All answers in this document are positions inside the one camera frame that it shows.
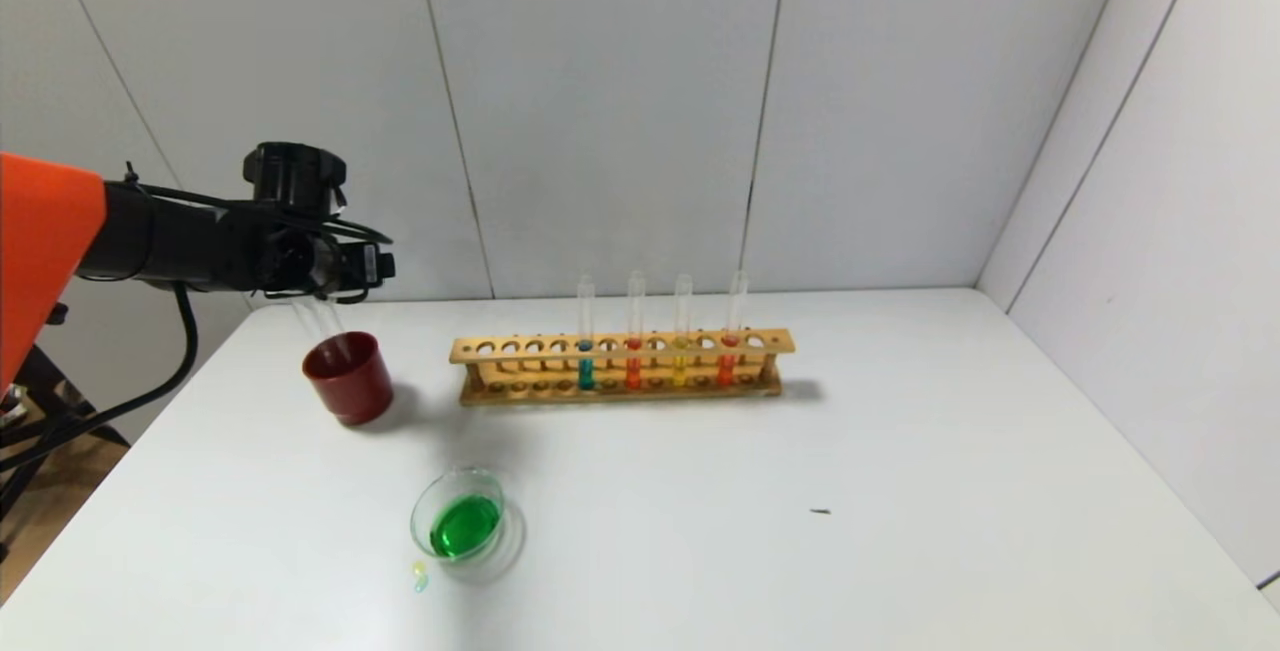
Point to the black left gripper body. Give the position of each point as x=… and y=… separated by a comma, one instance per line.
x=372, y=264

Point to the yellow pigment glass test tube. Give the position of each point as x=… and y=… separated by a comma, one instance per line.
x=681, y=369
x=335, y=316

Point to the orange and black left arm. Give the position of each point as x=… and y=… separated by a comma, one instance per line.
x=40, y=231

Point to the red pigment glass test tube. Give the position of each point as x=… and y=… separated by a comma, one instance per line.
x=634, y=371
x=726, y=369

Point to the wooden test tube rack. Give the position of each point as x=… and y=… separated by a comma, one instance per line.
x=770, y=341

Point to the red cup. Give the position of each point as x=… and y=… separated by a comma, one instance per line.
x=350, y=386

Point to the clear glass dish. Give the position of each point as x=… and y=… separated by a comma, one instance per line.
x=462, y=521

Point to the small blue liquid drop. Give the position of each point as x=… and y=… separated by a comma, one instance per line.
x=421, y=579

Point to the black stand legs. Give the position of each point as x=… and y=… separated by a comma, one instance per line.
x=50, y=411

